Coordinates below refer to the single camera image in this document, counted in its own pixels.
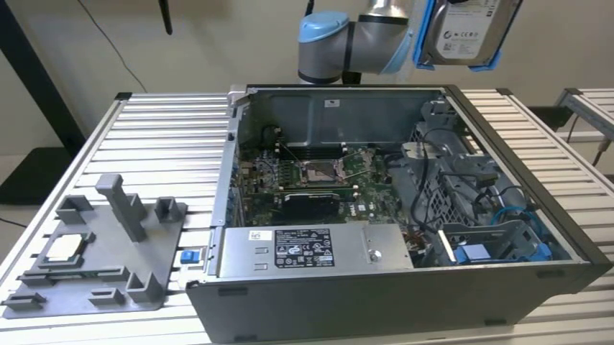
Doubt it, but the silver power supply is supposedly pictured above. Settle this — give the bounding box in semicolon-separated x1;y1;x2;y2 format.
214;224;416;280

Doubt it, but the black antenna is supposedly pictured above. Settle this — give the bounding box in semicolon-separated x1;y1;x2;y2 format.
157;0;175;36

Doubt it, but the silver CPU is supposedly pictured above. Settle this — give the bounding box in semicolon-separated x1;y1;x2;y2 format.
41;234;97;267

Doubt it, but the blue wire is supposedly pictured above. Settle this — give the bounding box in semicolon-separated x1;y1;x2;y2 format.
493;203;540;239

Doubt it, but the black wire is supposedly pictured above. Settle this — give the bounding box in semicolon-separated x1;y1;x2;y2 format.
412;130;486;234

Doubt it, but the black pole stand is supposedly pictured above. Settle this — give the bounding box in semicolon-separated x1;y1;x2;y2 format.
0;0;89;206

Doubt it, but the thin black wall cable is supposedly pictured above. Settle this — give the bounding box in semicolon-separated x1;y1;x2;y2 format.
75;0;149;93

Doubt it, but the black graphics card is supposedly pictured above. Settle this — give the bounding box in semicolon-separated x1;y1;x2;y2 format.
281;190;341;218

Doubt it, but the green RAM stick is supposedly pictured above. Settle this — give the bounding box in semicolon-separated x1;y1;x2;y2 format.
23;267;127;280

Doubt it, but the black box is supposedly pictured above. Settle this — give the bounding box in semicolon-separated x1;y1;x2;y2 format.
527;105;573;133

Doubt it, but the aluminium slat side table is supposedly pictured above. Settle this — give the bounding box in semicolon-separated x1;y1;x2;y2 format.
555;87;614;138

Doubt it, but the hard disk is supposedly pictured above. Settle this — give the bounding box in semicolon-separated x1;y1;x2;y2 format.
412;0;525;73

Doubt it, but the blue case latch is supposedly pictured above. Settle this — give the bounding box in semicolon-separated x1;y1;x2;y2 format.
177;249;202;267

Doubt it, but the black PC case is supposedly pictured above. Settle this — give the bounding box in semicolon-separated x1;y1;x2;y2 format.
185;83;614;345

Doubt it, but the grey parts rack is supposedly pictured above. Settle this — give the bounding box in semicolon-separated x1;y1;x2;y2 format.
0;173;190;321

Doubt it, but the blue carrier in bay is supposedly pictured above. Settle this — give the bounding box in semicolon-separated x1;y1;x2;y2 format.
453;245;494;266

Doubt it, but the CPU socket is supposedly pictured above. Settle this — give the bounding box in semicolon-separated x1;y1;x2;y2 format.
300;159;346;188

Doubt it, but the metal disk bay cage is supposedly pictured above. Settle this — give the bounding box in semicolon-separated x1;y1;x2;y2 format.
388;121;576;270

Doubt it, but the green motherboard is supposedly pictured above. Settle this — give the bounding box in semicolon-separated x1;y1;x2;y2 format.
234;142;410;235

